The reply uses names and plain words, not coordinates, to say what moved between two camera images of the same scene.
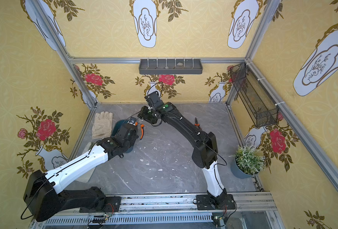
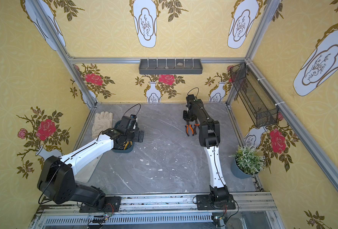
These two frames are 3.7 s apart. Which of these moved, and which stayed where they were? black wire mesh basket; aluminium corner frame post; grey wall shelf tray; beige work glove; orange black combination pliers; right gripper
Moved: right gripper; orange black combination pliers
Stayed: beige work glove; aluminium corner frame post; black wire mesh basket; grey wall shelf tray
